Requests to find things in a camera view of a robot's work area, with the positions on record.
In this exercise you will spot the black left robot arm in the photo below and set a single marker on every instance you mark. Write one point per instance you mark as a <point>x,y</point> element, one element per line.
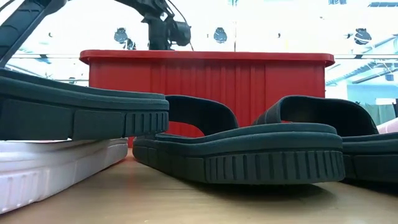
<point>18,31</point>

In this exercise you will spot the black slide sandal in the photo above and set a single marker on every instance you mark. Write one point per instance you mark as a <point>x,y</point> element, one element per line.
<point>77,118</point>
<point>248,149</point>
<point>373,155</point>

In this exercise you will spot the red plastic bin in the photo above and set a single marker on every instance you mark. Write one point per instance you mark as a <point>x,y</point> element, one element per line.
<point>217,81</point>

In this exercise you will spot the small black pendant lamp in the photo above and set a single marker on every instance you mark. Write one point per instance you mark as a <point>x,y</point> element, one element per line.
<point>130,45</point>

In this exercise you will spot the green curtain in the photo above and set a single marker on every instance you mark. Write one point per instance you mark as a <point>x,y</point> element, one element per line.
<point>379,113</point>

